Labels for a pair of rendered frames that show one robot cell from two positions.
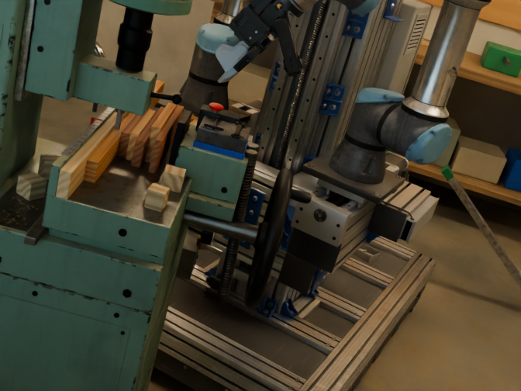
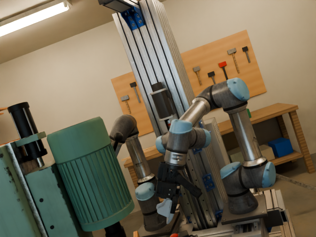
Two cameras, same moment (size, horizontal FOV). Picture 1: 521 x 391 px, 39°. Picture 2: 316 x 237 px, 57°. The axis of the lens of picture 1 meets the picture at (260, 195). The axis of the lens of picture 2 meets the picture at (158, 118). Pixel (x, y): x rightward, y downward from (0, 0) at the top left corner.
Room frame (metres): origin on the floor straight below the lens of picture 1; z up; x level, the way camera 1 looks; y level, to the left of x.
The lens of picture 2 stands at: (0.42, 0.08, 1.50)
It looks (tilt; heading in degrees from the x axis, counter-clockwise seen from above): 4 degrees down; 358
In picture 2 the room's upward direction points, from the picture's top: 20 degrees counter-clockwise
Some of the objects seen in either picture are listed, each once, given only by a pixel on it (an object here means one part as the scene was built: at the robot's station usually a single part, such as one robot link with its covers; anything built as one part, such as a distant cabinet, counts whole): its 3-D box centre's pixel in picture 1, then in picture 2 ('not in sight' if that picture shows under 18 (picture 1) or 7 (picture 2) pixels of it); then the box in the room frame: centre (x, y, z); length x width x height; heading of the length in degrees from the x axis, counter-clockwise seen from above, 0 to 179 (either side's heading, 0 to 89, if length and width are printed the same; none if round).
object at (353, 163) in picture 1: (361, 154); (240, 198); (1.86, -0.23, 0.87); 0.15 x 0.15 x 0.10
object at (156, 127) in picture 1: (160, 131); not in sight; (1.41, 0.23, 0.94); 0.17 x 0.02 x 0.07; 2
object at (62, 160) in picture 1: (102, 126); not in sight; (1.38, 0.34, 0.93); 0.60 x 0.02 x 0.06; 2
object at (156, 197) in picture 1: (156, 197); not in sight; (1.15, 0.17, 0.92); 0.03 x 0.03 x 0.04; 87
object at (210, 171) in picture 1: (212, 163); not in sight; (1.38, 0.11, 0.91); 0.15 x 0.14 x 0.09; 2
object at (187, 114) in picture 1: (194, 141); not in sight; (1.38, 0.16, 0.95); 0.09 x 0.07 x 0.09; 2
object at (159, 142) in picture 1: (167, 136); not in sight; (1.41, 0.22, 0.93); 0.25 x 0.01 x 0.07; 2
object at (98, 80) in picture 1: (114, 88); not in sight; (1.33, 0.32, 1.03); 0.14 x 0.07 x 0.09; 92
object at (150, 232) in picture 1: (167, 171); not in sight; (1.38, 0.20, 0.87); 0.61 x 0.30 x 0.06; 2
